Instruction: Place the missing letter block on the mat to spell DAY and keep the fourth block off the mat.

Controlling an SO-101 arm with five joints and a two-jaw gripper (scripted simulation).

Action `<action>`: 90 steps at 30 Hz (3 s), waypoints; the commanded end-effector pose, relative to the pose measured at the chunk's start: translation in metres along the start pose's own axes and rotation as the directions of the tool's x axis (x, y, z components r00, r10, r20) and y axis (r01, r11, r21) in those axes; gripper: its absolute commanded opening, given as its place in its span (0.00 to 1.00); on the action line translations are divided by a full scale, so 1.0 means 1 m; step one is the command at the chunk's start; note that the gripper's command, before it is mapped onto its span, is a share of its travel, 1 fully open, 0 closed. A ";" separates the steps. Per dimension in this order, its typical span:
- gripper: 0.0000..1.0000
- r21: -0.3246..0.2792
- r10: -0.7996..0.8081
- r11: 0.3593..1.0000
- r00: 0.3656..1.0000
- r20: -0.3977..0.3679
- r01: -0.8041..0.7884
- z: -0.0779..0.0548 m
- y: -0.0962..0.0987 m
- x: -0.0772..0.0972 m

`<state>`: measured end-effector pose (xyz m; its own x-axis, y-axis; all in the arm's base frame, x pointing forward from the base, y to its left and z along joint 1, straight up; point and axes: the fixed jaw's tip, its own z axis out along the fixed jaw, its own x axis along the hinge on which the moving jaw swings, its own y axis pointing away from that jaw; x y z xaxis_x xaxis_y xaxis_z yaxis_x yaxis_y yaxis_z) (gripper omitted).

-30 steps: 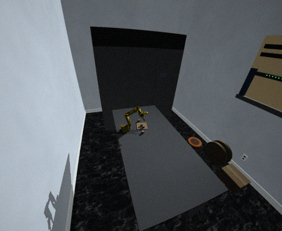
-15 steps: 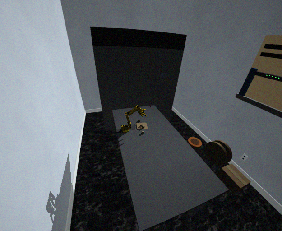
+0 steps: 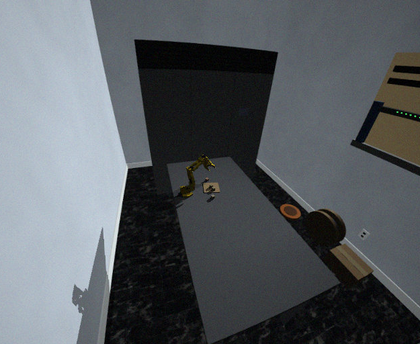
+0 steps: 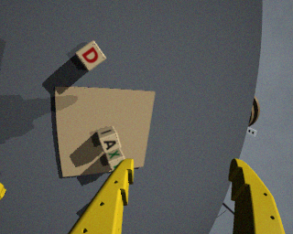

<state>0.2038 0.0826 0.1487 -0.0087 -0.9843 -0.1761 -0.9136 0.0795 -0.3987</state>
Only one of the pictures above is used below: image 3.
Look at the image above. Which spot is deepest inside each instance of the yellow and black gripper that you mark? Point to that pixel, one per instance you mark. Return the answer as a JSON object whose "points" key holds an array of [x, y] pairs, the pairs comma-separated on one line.
{"points": [[206, 165]]}

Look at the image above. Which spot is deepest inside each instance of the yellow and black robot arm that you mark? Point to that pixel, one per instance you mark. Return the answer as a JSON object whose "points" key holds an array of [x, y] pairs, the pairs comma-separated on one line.
{"points": [[191, 186]]}

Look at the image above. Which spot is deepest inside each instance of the tan mat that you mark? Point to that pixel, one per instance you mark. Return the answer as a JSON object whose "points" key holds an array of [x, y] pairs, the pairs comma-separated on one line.
{"points": [[207, 188]]}

